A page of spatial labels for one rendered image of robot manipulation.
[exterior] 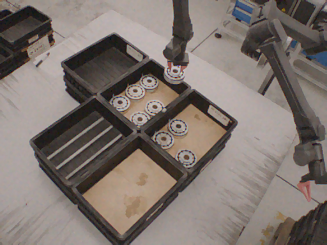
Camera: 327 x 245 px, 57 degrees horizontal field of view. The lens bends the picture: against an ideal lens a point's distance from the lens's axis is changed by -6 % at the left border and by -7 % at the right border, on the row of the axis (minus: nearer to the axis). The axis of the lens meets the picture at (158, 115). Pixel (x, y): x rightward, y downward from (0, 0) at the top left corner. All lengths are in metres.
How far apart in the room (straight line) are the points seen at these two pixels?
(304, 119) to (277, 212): 1.51
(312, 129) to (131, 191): 0.78
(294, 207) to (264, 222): 0.30
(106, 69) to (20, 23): 1.19
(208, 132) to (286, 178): 1.22
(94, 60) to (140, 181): 0.80
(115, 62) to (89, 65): 0.15
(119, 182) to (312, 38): 0.98
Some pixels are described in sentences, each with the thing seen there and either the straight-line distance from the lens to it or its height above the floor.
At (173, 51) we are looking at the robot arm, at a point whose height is 1.25.
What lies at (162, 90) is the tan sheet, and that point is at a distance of 1.75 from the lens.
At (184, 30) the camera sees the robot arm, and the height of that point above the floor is 1.34.
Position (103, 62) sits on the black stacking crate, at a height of 0.83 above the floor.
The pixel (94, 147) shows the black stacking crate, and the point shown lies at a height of 0.83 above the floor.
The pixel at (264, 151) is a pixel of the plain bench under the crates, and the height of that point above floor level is 0.70.
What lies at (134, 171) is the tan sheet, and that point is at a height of 0.83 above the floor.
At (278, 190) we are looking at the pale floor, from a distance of 2.63.
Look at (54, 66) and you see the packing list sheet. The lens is 2.07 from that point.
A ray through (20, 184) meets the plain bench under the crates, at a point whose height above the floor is 0.70.
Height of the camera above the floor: 2.13
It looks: 52 degrees down
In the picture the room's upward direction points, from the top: 11 degrees clockwise
